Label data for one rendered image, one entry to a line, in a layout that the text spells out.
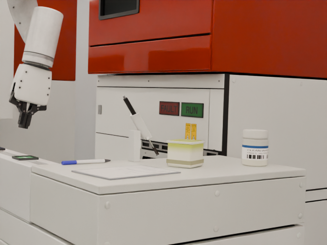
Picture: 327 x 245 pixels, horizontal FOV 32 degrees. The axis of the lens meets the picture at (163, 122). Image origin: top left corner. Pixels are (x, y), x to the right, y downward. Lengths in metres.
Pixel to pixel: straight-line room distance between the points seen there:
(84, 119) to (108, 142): 3.40
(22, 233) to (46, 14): 0.58
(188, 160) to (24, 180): 0.42
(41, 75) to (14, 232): 0.43
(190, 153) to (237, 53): 0.50
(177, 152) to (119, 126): 0.85
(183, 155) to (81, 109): 4.39
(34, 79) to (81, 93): 4.22
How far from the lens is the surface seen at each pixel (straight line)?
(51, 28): 1.58
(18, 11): 1.67
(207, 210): 1.30
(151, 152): 2.05
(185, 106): 1.90
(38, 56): 1.56
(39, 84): 1.57
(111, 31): 2.24
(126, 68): 2.13
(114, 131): 2.29
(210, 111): 1.80
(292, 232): 1.52
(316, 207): 2.14
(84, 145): 5.73
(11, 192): 1.57
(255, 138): 1.51
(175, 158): 1.43
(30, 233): 1.46
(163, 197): 1.22
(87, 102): 5.67
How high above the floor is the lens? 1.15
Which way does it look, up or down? 3 degrees down
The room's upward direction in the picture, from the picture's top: 2 degrees clockwise
